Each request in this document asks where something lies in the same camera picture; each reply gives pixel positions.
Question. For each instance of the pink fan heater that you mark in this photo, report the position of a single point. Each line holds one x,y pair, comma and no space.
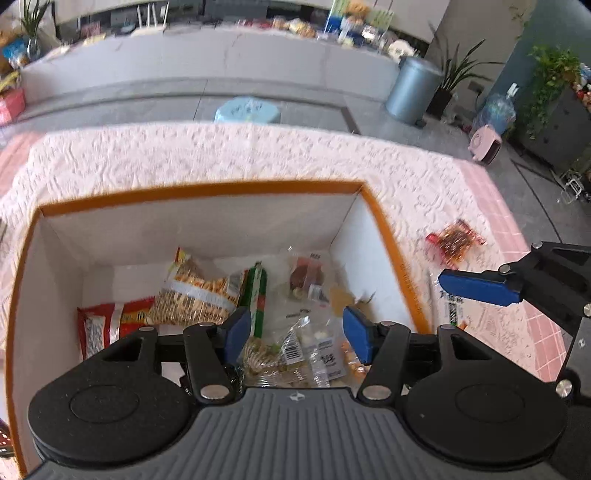
485,145

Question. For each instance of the blue water bottle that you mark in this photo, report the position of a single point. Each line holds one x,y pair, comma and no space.
496,113

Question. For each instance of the row of snack packets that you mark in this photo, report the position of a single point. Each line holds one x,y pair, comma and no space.
351,23

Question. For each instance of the clear packet with white label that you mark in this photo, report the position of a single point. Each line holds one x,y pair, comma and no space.
325,355

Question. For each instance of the orange rimmed cardboard box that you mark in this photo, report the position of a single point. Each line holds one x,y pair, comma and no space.
184,221

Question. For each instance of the light blue plastic stool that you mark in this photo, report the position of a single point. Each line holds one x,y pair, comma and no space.
247,110

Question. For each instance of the green plant in black pot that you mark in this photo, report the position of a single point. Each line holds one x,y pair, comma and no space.
450,78

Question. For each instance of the clear packet with dark snack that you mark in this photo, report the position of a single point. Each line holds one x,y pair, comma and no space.
304,277

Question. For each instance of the metal rack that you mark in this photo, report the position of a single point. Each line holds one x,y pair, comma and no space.
575,184

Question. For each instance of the white printed snack packet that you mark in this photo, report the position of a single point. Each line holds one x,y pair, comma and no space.
455,314

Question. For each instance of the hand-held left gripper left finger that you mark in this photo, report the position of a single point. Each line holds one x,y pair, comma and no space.
238,334

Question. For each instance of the green stick snack packet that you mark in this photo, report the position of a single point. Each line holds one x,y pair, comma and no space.
256,295

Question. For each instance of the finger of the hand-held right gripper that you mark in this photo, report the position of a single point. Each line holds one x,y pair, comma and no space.
480,286

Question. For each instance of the red orange snack packet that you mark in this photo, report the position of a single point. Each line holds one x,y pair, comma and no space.
455,242

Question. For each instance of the leafy green plant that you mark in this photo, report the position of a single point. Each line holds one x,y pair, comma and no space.
551,74

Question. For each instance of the clear packet with barcode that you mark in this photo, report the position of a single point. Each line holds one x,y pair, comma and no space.
286,353

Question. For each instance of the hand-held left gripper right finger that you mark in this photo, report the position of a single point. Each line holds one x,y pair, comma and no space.
356,334

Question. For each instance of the blue plastic packet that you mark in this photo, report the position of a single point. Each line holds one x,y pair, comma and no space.
14,53

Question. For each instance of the clear cracker packet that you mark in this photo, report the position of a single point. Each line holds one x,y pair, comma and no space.
194,295

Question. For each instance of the white lace tablecloth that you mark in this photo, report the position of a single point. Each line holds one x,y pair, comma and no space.
231,152

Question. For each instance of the plant in glass vase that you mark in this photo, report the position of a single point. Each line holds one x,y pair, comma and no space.
33,27

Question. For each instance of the small orange snack packet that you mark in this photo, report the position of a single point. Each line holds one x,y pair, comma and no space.
353,362

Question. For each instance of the grey metal trash bin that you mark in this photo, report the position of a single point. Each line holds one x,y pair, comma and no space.
411,90

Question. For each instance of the grey cabinet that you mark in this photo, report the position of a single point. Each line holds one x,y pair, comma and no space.
561,124

